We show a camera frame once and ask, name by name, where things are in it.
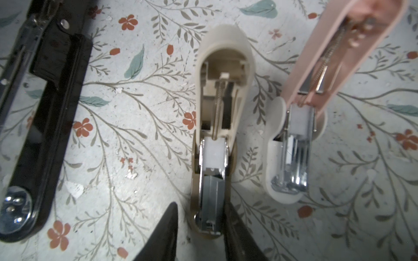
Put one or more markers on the pink mini stapler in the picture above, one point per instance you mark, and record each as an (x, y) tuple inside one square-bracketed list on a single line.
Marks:
[(345, 35)]

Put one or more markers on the beige mini stapler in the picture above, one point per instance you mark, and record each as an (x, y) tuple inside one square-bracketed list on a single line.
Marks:
[(225, 71)]

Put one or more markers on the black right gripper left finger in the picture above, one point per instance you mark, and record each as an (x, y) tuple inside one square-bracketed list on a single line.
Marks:
[(161, 246)]

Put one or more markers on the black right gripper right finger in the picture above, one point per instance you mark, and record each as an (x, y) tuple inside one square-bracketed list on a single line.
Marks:
[(239, 244)]

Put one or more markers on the black long stapler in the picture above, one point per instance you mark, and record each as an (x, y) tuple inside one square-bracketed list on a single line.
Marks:
[(41, 83)]

